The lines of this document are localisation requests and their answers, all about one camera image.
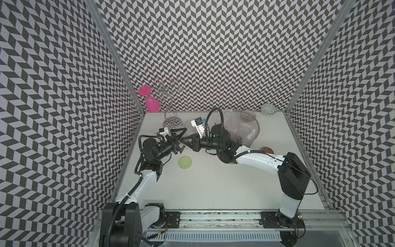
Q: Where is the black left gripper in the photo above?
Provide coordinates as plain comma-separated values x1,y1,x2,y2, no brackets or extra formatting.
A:
155,127,186,161

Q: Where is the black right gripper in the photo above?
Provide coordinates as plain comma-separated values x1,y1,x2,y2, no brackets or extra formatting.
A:
180,131,222,151

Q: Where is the light green jar lid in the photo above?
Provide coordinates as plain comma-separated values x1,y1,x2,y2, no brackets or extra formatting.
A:
178,156,192,169

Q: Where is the grey mesh waste bin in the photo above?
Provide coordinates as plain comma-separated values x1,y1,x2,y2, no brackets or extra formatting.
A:
215,109,260,148

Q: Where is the orange jar lid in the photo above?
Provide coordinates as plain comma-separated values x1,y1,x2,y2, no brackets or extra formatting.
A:
260,147,274,154

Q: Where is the glass jar with mung beans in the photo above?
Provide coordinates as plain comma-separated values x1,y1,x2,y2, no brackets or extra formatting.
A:
183,120,196,137

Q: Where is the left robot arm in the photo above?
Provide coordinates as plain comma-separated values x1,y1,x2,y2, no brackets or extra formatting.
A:
99,128,187,247

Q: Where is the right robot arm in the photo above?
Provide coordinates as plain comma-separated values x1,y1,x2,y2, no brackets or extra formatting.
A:
181,108,312,228

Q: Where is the clear plastic bin liner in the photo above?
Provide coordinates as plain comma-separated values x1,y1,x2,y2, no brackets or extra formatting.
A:
215,109,259,143

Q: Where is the green patterned ceramic bowl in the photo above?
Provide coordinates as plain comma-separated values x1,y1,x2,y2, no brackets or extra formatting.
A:
260,104,277,116

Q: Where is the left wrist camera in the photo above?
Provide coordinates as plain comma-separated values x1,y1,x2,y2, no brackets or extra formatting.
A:
156,127,170,136

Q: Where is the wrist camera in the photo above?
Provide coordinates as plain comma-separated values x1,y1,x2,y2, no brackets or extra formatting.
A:
190,117,206,139
156,127,170,136

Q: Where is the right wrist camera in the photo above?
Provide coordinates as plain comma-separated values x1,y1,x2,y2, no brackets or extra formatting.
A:
190,117,206,139

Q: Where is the wire stand with pink discs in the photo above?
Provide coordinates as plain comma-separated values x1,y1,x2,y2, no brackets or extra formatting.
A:
138,77,184,129

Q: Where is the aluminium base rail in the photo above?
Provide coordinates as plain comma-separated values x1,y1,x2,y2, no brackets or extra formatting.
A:
140,210,359,247

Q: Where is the aluminium corner frame post left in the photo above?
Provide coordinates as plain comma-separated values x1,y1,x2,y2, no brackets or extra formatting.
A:
84,0,145,115

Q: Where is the aluminium corner frame post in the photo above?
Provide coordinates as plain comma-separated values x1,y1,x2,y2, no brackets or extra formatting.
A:
285,0,356,115
84,0,145,115

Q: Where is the aluminium corner frame post right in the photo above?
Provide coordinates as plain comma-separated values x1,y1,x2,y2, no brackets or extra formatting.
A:
285,0,356,115

